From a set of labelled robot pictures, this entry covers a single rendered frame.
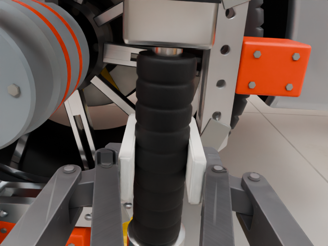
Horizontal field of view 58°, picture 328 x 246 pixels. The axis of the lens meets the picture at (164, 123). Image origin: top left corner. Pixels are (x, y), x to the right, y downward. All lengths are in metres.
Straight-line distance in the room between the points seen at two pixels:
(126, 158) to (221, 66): 0.26
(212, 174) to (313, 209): 1.59
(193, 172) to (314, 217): 1.53
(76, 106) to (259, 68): 0.31
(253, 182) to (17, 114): 0.20
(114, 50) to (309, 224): 1.33
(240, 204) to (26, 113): 0.19
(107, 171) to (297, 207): 1.59
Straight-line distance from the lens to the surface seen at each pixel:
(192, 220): 1.45
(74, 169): 0.16
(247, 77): 0.41
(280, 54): 0.42
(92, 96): 0.70
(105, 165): 0.16
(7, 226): 0.56
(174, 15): 0.16
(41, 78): 0.28
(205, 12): 0.16
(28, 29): 0.31
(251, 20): 0.48
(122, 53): 0.50
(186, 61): 0.17
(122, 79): 0.68
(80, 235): 0.53
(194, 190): 0.17
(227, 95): 0.41
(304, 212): 1.69
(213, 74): 0.40
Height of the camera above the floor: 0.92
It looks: 22 degrees down
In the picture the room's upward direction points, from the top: 4 degrees clockwise
